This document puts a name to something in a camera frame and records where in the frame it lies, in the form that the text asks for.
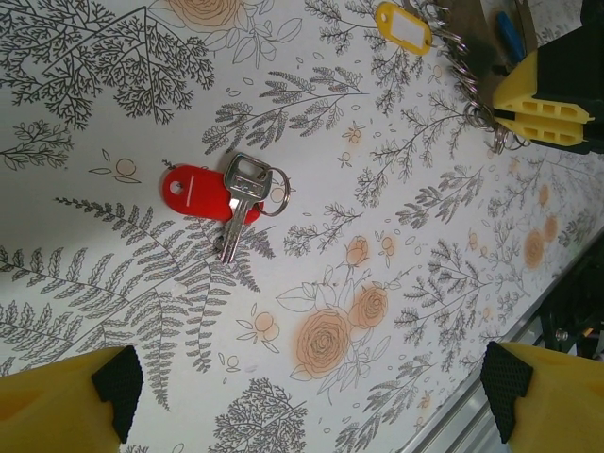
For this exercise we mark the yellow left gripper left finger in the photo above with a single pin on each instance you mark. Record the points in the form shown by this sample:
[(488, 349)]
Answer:
[(52, 410)]

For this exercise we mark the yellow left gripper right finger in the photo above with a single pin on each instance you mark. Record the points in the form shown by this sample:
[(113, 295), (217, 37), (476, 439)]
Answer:
[(557, 406)]

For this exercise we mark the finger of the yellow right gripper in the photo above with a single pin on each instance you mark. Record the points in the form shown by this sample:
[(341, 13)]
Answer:
[(519, 89), (533, 129)]

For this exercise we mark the blue plastic key tag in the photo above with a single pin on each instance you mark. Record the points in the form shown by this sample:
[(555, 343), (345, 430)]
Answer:
[(509, 38)]

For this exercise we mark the metal keyring plate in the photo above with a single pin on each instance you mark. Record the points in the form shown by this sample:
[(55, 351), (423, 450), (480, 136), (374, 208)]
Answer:
[(472, 28)]

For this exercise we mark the yellow plastic key tag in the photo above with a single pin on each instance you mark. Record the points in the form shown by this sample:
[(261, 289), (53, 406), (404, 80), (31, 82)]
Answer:
[(406, 28)]

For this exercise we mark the red plastic key tag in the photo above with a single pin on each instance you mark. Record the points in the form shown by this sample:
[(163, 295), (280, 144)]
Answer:
[(198, 193)]

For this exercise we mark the silver key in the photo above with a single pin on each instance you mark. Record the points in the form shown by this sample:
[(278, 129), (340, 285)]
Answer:
[(245, 184)]

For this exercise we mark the floral patterned table cover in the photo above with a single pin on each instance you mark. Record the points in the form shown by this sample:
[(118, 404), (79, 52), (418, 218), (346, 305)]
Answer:
[(330, 118)]

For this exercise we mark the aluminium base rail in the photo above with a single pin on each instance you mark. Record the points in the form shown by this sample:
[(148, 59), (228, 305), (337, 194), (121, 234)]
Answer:
[(467, 415)]

